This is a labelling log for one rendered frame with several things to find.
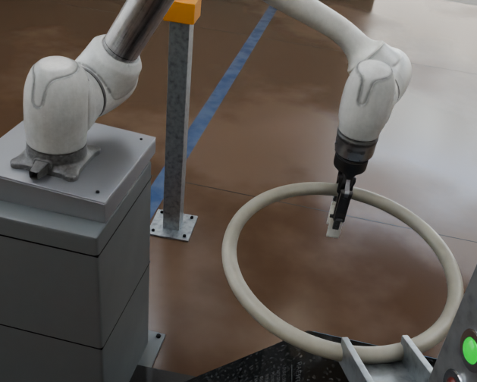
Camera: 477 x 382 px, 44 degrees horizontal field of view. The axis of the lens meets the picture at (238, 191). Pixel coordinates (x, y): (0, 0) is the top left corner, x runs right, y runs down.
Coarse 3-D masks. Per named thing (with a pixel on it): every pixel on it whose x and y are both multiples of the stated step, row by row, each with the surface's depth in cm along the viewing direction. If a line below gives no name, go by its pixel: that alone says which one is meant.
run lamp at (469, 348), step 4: (464, 340) 50; (468, 340) 49; (472, 340) 49; (464, 344) 50; (468, 344) 49; (472, 344) 49; (464, 348) 49; (468, 348) 49; (472, 348) 48; (476, 348) 48; (464, 352) 49; (468, 352) 49; (472, 352) 48; (476, 352) 48; (464, 356) 50; (468, 356) 49; (472, 356) 48; (476, 356) 48; (468, 360) 49; (472, 360) 49; (476, 360) 48; (472, 364) 49
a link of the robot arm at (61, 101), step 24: (48, 72) 142; (72, 72) 144; (24, 96) 146; (48, 96) 142; (72, 96) 144; (96, 96) 154; (24, 120) 149; (48, 120) 145; (72, 120) 147; (48, 144) 148; (72, 144) 151
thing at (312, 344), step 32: (288, 192) 135; (320, 192) 137; (416, 224) 130; (224, 256) 116; (448, 256) 123; (448, 288) 117; (256, 320) 106; (448, 320) 109; (320, 352) 102; (384, 352) 102
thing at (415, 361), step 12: (408, 336) 104; (348, 348) 99; (408, 348) 101; (348, 360) 98; (360, 360) 96; (408, 360) 101; (420, 360) 97; (348, 372) 98; (360, 372) 93; (372, 372) 100; (384, 372) 100; (396, 372) 100; (408, 372) 101; (420, 372) 97
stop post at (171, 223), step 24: (192, 0) 221; (192, 24) 222; (168, 48) 230; (192, 48) 236; (168, 72) 236; (168, 96) 241; (168, 120) 247; (168, 144) 253; (168, 168) 260; (168, 192) 267; (168, 216) 274; (192, 216) 287
